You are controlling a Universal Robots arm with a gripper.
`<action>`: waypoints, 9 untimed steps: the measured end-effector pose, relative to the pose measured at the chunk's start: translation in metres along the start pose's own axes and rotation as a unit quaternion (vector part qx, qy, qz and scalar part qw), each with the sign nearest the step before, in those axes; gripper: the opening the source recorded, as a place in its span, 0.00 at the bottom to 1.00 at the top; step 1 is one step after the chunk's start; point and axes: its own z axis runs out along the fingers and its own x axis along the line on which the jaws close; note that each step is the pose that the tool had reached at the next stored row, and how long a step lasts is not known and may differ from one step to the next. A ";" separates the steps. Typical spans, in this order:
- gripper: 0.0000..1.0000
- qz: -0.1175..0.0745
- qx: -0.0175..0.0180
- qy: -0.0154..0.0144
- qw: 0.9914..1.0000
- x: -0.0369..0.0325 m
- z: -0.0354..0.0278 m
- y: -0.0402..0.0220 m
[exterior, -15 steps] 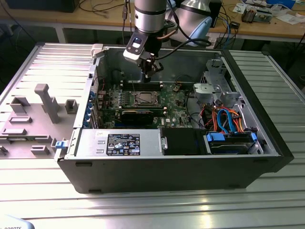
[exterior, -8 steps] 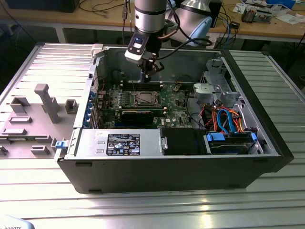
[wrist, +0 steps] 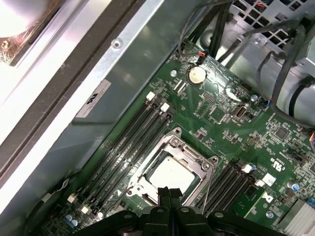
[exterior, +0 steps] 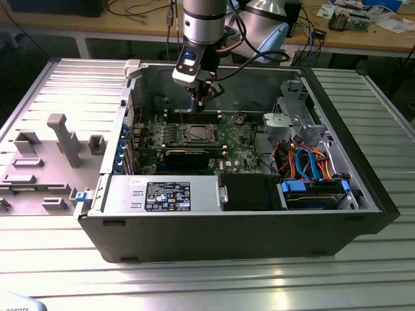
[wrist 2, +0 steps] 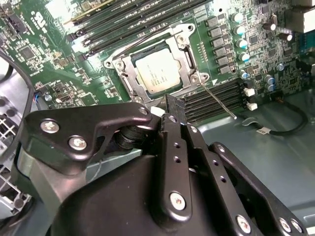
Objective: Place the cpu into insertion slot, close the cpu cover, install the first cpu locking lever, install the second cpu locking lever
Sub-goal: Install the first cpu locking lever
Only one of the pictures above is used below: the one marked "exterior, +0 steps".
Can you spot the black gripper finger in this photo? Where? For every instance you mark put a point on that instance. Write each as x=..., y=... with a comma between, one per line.
x=199, y=97
x=215, y=90

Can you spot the thin metal locking lever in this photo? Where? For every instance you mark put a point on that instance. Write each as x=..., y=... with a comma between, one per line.
x=201, y=142
x=182, y=116

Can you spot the square silver CPU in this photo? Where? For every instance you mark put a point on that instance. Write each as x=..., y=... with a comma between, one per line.
x=199, y=133

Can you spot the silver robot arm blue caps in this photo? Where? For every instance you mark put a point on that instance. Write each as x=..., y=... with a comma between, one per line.
x=202, y=22

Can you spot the round coin cell battery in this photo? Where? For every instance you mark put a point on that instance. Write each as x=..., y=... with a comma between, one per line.
x=238, y=120

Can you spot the black graphics card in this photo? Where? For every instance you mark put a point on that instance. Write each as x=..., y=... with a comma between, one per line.
x=186, y=160

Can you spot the green motherboard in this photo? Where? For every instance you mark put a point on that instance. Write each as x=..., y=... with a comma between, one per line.
x=236, y=152

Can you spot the grey case release latch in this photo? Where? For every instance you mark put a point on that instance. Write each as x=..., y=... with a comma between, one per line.
x=132, y=68

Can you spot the silver metal drive cage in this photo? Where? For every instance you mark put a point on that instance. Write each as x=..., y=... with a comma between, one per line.
x=291, y=97

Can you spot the white label tag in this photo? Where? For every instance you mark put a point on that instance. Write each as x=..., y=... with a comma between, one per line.
x=290, y=48

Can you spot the tall black device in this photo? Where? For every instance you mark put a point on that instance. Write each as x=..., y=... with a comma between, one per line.
x=294, y=19

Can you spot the small black box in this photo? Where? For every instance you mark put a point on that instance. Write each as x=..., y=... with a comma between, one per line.
x=320, y=34

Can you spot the wooden desk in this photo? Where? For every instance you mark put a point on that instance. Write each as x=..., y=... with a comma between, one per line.
x=97, y=24

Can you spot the silver power supply with label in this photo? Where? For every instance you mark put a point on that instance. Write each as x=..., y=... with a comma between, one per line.
x=123, y=194

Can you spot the blue disk carrier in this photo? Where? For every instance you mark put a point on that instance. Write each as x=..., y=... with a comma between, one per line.
x=293, y=187

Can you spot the white printed sheet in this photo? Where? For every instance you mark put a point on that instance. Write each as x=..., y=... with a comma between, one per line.
x=325, y=11

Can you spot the metal heat sink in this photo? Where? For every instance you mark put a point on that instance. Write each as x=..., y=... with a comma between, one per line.
x=338, y=21

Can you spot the black open PC case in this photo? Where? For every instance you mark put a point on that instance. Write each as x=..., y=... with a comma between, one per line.
x=210, y=239

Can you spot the black hard disk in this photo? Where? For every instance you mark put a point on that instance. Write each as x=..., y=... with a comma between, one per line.
x=311, y=201

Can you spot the metal electronics part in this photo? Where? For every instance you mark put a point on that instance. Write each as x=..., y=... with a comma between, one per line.
x=358, y=21

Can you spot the blue plastic clip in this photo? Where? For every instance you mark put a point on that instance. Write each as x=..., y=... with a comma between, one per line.
x=81, y=197

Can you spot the large black box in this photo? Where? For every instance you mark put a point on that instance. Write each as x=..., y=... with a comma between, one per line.
x=55, y=8

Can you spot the grey parts rack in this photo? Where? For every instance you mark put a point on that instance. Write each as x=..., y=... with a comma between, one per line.
x=48, y=175

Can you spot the blue box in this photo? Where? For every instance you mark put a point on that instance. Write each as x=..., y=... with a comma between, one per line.
x=382, y=4

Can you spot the white papers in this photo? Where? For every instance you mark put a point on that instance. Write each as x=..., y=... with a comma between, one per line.
x=394, y=26

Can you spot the pale teach pendant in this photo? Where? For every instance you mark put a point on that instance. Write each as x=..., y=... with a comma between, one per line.
x=19, y=303

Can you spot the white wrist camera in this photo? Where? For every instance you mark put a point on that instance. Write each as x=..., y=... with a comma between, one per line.
x=186, y=69

